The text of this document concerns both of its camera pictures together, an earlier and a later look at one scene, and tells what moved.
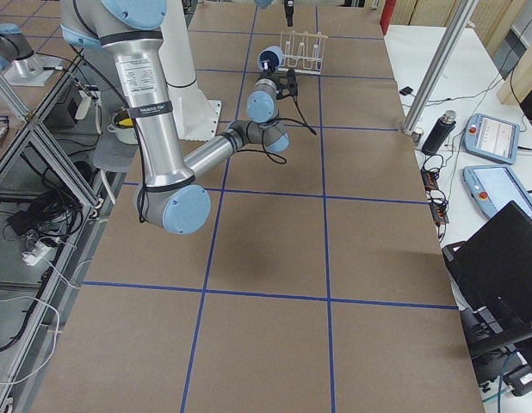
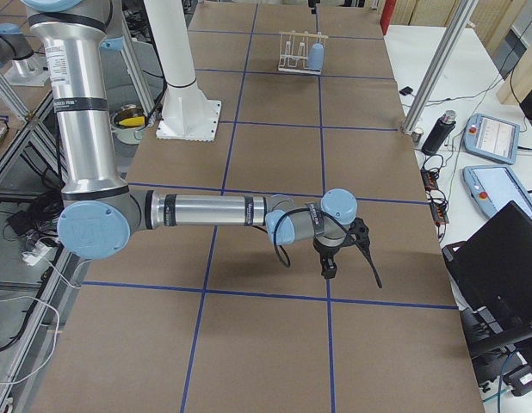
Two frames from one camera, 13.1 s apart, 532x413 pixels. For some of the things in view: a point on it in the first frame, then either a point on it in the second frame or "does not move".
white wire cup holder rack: (302, 52) does not move
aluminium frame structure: (440, 64) does not move
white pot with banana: (124, 127) does not move
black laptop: (496, 274) does not move
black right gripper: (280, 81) -> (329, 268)
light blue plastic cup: (273, 54) -> (316, 57)
